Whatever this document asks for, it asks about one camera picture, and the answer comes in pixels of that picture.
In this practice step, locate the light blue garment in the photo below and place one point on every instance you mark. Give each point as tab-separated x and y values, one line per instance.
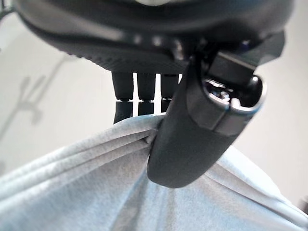
101	187

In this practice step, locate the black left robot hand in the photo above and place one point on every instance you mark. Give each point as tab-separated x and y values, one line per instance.
183	144

